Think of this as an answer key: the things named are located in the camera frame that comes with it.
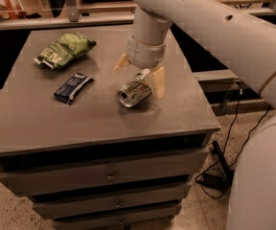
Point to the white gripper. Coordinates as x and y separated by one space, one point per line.
144 56

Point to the silver green 7up can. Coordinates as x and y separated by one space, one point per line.
134 91

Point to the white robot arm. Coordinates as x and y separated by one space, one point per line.
247 46

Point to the green chip bag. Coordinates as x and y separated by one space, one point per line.
61 52

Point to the dark blue snack packet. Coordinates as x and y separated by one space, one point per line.
71 88

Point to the grey drawer cabinet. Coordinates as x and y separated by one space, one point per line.
37 130

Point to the black metal table leg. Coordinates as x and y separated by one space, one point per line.
219 154

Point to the middle grey drawer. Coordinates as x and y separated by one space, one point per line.
112 201

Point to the grey drawer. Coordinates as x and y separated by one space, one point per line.
112 201
70 177
118 217

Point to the black power adapter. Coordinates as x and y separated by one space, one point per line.
213 181

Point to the top grey drawer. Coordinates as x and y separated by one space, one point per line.
70 177

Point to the bottom grey drawer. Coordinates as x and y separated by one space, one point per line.
118 217

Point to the red white bag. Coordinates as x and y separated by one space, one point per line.
11 9

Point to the metal shelf frame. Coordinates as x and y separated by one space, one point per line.
72 13

